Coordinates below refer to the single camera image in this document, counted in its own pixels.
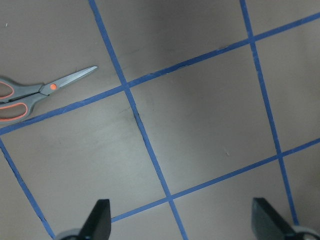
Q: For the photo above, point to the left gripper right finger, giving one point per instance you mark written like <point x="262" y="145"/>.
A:
<point x="268" y="224"/>

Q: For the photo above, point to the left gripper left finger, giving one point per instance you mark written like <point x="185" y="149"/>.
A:
<point x="96" y="227"/>

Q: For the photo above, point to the grey orange scissors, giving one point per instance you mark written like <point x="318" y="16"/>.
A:
<point x="28" y="95"/>

